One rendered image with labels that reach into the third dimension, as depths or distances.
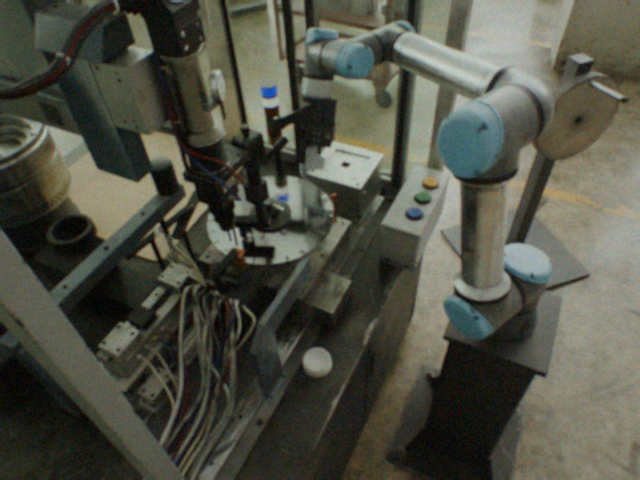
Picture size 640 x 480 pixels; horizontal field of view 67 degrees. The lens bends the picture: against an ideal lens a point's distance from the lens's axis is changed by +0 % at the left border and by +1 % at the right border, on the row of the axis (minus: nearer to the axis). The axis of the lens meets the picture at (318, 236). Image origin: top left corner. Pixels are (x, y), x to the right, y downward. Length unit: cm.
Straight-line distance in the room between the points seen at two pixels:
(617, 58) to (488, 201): 332
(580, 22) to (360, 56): 305
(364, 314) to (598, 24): 315
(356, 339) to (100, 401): 78
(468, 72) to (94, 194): 129
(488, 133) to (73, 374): 66
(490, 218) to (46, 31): 82
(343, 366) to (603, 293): 159
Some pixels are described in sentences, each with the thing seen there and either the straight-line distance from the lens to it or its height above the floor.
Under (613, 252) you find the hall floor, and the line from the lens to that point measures 276.
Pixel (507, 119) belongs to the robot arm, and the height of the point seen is 137.
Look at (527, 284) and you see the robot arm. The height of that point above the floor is 95.
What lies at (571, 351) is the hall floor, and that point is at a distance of 231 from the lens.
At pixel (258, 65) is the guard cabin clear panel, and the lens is 165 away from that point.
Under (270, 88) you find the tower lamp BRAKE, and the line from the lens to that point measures 138.
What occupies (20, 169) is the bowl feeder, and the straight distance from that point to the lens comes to 151.
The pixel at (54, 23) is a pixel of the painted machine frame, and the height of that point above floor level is 152.
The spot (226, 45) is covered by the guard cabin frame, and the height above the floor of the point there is 115.
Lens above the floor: 182
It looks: 46 degrees down
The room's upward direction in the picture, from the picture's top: 4 degrees counter-clockwise
